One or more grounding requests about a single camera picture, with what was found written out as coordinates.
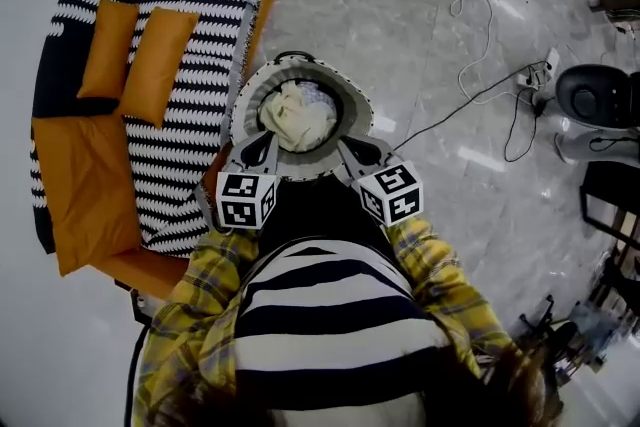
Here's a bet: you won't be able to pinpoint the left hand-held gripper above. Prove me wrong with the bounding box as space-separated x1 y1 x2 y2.
198 132 281 232

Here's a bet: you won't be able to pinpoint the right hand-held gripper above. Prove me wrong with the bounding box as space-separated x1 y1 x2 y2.
337 136 425 228

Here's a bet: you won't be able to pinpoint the pale yellow textured clothes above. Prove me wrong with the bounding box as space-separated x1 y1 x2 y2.
257 92 337 152

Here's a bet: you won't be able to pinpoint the white striped laundry basket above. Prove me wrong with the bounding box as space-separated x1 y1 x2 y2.
227 49 376 182

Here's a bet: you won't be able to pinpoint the blue checked clothes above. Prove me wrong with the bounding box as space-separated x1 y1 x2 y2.
297 81 337 109

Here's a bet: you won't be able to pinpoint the person's right forearm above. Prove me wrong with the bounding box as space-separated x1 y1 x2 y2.
387 217 521 366

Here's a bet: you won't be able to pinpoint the person's left forearm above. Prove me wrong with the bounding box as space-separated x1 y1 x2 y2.
149 227 261 341

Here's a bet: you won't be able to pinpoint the person's legs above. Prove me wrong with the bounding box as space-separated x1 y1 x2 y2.
257 174 396 256

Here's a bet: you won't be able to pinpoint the small orange cushion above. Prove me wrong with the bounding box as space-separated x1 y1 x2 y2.
76 0 140 100
121 6 201 130

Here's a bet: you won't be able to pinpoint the large orange cushion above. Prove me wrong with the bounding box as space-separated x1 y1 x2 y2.
30 114 144 277

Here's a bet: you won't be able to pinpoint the person's torso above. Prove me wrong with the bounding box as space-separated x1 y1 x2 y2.
232 239 451 427

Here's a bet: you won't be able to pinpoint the grey curved base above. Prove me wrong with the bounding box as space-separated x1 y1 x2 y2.
554 127 640 164

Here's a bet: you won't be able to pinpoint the black wheeled chair base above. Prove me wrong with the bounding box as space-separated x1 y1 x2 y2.
517 294 584 366

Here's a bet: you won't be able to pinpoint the black floor cable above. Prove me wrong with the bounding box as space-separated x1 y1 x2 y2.
393 59 551 151
503 84 546 164

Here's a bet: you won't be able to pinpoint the black headset cable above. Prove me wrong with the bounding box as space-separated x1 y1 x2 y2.
123 324 151 427

